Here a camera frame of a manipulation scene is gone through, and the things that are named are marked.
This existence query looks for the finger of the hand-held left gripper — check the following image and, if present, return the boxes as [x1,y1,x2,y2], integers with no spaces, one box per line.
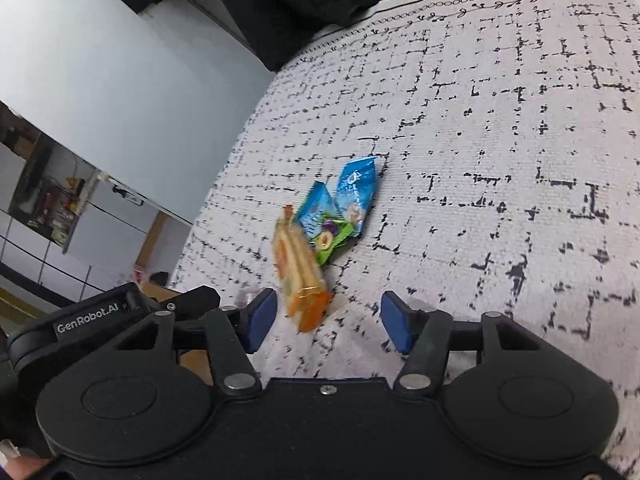
[160,285,221,317]

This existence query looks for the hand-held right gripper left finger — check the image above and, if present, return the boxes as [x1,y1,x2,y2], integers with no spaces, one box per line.
[100,288,278,396]

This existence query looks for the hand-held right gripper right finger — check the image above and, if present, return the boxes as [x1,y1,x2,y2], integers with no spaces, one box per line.
[381,291,556,393]

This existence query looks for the beige biscuit packet orange ends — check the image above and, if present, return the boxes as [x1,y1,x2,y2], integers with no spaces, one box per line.
[272,205,335,333]

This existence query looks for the green and blue nut packet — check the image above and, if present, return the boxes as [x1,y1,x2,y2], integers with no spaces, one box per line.
[292,181,353,267]

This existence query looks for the blue snack packet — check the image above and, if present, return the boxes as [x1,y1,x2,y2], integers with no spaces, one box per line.
[334,156,378,238]

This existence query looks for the person's left hand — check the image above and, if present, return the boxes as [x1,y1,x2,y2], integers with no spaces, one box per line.
[0,437,51,480]

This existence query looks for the wooden panel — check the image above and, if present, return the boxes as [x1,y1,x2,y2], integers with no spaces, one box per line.
[134,210,193,281]

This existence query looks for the white cabinet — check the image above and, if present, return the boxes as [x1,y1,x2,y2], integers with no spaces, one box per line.
[0,145,151,306]

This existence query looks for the cluttered kitchen shelf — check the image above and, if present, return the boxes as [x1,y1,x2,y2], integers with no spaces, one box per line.
[7,130,98,256]

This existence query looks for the white printed blanket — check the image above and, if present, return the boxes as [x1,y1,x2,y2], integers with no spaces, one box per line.
[170,0,640,480]

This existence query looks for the grey door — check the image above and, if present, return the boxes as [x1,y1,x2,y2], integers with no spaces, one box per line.
[170,0,281,68]

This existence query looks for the black coat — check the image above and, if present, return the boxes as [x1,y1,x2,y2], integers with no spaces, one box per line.
[240,0,413,73]

